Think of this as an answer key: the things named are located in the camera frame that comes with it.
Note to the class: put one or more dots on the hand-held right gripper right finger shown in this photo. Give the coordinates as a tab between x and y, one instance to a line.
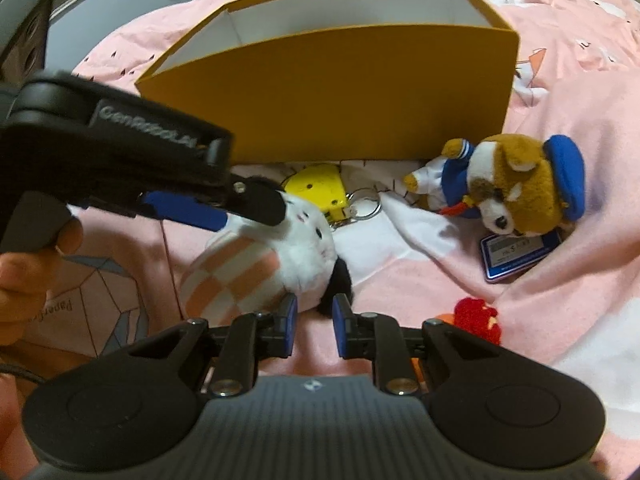
341	325

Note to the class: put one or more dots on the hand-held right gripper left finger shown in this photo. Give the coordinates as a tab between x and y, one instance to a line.
289	322

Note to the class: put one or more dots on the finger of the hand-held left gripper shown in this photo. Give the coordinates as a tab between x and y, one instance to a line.
260	200
185	210

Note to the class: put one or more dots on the white and black plush toy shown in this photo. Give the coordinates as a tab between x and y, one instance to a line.
300	245

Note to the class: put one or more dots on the yellow storage box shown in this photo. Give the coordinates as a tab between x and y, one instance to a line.
350	100

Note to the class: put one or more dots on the person's left hand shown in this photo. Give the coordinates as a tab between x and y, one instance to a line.
30	285

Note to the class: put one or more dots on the small orange item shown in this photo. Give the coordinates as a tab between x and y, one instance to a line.
444	318

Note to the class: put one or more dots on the red fuzzy plush item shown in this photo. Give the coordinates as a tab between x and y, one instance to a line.
475	317

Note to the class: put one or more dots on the blue card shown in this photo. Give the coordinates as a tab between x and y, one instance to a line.
515	255

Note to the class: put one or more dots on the brown dog plush toy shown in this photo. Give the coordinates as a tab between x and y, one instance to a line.
520	180

